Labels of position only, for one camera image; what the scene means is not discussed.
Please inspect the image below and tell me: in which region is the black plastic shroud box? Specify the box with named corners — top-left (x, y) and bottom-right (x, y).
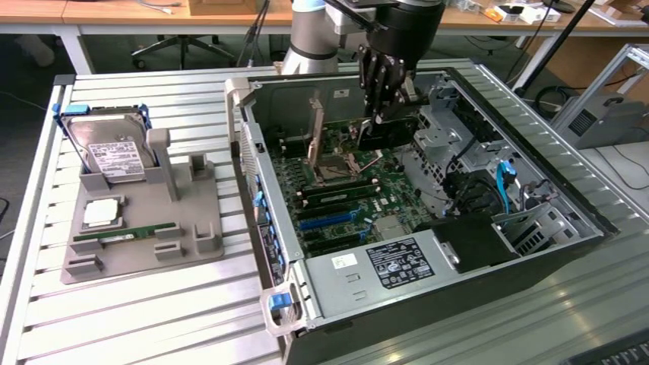
top-left (413, 212), bottom-right (520, 275)

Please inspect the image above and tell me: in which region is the grey parts rack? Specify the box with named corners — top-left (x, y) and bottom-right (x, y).
top-left (59, 127), bottom-right (226, 285)

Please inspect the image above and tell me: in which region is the silver chipset heatsink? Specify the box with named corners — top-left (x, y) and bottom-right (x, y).
top-left (373, 216), bottom-right (411, 240)

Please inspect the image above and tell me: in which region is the blue disk wire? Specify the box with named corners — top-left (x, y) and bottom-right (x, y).
top-left (498, 159), bottom-right (519, 218)

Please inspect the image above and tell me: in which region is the black tripod pole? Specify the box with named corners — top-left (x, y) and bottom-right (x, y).
top-left (511, 0), bottom-right (596, 100)

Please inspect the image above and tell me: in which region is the metal socket cover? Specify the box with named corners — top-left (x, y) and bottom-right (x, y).
top-left (346, 129), bottom-right (386, 176)

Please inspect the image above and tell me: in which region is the hard disk in blue caddy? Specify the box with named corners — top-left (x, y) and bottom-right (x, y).
top-left (51, 102), bottom-right (155, 186)

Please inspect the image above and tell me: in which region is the aluminium profile frame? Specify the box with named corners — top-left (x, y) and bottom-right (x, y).
top-left (548, 43), bottom-right (649, 126)

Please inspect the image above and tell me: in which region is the grey power supply unit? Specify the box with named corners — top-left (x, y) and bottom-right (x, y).
top-left (302, 230), bottom-right (459, 319)

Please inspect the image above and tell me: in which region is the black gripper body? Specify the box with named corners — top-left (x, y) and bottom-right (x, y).
top-left (363, 0), bottom-right (446, 71)

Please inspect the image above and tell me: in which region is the black office chair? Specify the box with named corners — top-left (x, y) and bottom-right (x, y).
top-left (129, 34), bottom-right (239, 70)

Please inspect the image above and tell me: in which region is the wooden desk with white legs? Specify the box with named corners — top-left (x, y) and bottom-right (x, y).
top-left (438, 0), bottom-right (649, 88)
top-left (0, 0), bottom-right (294, 75)

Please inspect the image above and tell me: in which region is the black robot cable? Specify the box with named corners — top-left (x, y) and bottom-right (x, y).
top-left (243, 0), bottom-right (273, 68)

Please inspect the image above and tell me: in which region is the grey computer tower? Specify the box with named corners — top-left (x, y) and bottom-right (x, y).
top-left (551, 94), bottom-right (647, 151)

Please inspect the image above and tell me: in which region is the white device box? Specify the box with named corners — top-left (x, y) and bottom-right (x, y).
top-left (519, 7), bottom-right (562, 26)

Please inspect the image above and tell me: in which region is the black keyboard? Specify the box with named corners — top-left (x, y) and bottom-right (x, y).
top-left (566, 334), bottom-right (649, 365)

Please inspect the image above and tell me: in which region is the metal disk bay cage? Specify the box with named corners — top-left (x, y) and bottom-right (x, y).
top-left (405, 104), bottom-right (512, 214)

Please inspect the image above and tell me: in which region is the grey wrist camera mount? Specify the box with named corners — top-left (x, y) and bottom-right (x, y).
top-left (323, 0), bottom-right (401, 36)

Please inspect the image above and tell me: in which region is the green RAM stick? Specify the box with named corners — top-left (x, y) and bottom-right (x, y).
top-left (73, 224), bottom-right (183, 244)

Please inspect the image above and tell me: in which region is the silver CPU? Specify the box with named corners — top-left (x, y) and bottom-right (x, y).
top-left (82, 198), bottom-right (121, 225)

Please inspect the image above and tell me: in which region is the graphics card with black shroud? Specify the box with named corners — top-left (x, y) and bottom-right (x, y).
top-left (306, 90), bottom-right (419, 176)

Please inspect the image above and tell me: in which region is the blue expansion slot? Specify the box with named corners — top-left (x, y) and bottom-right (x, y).
top-left (298, 212), bottom-right (355, 230)

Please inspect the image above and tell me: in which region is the RAM stick in slot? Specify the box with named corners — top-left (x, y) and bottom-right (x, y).
top-left (303, 188), bottom-right (379, 207)

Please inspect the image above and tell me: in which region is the green motherboard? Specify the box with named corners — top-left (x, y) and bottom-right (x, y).
top-left (267, 121), bottom-right (442, 259)

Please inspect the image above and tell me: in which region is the CPU socket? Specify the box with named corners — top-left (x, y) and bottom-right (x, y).
top-left (311, 151), bottom-right (358, 187)

